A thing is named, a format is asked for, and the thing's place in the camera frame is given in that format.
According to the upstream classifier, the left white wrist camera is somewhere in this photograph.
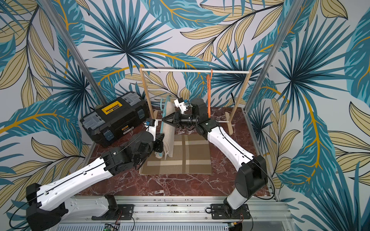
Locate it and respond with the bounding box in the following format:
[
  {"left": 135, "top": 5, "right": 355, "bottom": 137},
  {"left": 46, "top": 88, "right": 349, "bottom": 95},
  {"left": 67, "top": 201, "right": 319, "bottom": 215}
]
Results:
[{"left": 145, "top": 118, "right": 158, "bottom": 141}]

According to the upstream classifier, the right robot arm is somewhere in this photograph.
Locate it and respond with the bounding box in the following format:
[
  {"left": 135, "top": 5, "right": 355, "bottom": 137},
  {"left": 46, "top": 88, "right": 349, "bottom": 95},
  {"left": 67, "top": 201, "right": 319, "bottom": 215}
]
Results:
[{"left": 162, "top": 99, "right": 268, "bottom": 219}]

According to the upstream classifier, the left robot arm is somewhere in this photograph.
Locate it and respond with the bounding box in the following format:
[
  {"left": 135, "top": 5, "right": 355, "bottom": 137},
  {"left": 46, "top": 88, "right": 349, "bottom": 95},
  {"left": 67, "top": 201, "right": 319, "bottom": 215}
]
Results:
[{"left": 26, "top": 131, "right": 165, "bottom": 231}]

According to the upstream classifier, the orange plastic hanger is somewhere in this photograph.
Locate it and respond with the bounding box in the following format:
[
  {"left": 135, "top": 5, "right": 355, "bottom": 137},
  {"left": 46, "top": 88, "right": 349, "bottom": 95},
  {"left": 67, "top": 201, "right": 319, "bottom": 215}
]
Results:
[{"left": 207, "top": 69, "right": 213, "bottom": 118}]

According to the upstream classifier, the black yellow toolbox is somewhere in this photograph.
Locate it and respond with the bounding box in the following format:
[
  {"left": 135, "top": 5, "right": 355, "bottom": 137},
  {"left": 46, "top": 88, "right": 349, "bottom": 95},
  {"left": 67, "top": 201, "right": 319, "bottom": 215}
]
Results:
[{"left": 80, "top": 91, "right": 150, "bottom": 147}]

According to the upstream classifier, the beige knitted scarf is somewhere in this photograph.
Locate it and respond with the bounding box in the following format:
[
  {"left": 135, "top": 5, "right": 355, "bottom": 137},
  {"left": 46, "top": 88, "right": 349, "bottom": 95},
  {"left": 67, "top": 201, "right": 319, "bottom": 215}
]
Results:
[{"left": 161, "top": 98, "right": 175, "bottom": 160}]

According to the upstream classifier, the aluminium frame post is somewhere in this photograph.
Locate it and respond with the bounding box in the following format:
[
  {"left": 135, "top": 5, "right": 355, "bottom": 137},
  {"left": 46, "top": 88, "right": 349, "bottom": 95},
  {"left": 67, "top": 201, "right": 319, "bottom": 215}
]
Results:
[
  {"left": 244, "top": 0, "right": 303, "bottom": 114},
  {"left": 39, "top": 0, "right": 107, "bottom": 105}
]

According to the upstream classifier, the right aluminium frame post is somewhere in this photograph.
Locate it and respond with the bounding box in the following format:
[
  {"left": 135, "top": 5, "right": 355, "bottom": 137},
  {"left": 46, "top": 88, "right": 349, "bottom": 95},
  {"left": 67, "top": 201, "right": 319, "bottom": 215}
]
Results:
[{"left": 244, "top": 0, "right": 303, "bottom": 114}]

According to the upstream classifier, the wooden clothes rack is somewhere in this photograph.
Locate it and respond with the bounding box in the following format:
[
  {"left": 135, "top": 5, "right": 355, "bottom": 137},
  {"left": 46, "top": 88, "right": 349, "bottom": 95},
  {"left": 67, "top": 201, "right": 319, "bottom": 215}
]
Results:
[{"left": 139, "top": 67, "right": 252, "bottom": 135}]

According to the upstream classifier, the brown checked placemat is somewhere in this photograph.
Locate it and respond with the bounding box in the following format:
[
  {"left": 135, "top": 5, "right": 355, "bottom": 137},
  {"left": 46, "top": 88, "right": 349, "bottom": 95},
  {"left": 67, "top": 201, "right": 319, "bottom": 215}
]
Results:
[{"left": 139, "top": 134, "right": 212, "bottom": 175}]

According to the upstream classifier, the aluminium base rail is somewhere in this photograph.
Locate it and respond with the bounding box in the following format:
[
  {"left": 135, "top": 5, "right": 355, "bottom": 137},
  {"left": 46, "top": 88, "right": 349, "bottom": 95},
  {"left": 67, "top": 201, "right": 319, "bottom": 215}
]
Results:
[{"left": 51, "top": 196, "right": 297, "bottom": 231}]

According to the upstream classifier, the left aluminium frame post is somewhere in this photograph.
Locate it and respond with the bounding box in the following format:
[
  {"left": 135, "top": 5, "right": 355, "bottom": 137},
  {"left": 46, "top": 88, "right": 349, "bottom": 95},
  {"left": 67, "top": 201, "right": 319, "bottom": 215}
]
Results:
[{"left": 39, "top": 0, "right": 107, "bottom": 105}]

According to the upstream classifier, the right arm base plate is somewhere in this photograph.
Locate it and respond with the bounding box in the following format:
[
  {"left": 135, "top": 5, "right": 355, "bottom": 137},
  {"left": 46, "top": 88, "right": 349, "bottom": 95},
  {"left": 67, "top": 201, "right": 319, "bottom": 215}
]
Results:
[{"left": 205, "top": 204, "right": 251, "bottom": 220}]

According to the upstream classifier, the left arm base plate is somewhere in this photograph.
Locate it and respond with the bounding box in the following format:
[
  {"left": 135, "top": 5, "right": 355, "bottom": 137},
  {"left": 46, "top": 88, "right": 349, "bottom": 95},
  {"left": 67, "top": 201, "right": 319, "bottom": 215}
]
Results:
[{"left": 92, "top": 204, "right": 135, "bottom": 221}]

